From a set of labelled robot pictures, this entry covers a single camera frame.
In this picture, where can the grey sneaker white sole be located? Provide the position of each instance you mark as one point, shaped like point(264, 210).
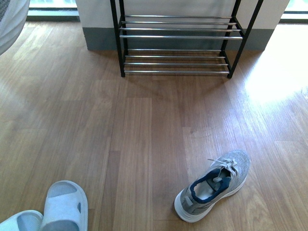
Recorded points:
point(225, 177)

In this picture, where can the black metal shoe rack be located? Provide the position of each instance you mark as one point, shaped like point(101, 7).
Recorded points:
point(180, 44)

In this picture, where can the light blue slipper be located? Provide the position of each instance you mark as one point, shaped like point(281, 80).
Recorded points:
point(29, 220)
point(66, 208)

